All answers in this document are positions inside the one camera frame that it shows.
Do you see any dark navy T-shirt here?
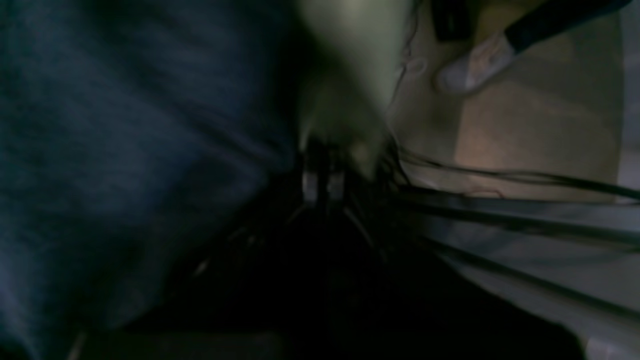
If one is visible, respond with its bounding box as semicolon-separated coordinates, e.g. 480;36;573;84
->
0;0;297;360

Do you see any white shoe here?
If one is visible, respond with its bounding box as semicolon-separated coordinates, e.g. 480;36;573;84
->
434;32;517;95

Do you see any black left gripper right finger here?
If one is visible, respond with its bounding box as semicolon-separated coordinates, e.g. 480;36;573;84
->
327;170;586;360

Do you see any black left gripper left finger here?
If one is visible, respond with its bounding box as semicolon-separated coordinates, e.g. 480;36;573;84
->
71;170;326;360

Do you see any light green table cloth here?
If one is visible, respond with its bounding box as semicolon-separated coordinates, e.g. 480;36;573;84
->
295;0;413;176

